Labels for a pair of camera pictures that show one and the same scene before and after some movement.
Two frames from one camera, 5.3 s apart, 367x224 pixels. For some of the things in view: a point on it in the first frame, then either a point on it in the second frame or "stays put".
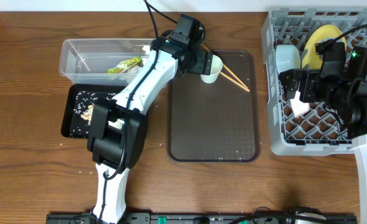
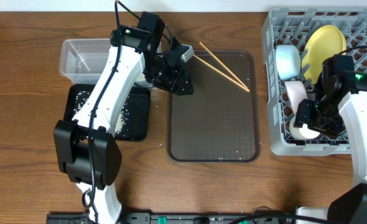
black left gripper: (204, 62) to (173, 80)
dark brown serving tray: (218, 122) stays put
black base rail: (208, 218) stays put
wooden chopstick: (224, 65) stays put
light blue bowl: (287, 57) stays put
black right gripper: (297, 84) to (305, 114)
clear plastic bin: (86, 61) stays put
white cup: (216, 67) to (301, 133)
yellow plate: (320, 35) stays put
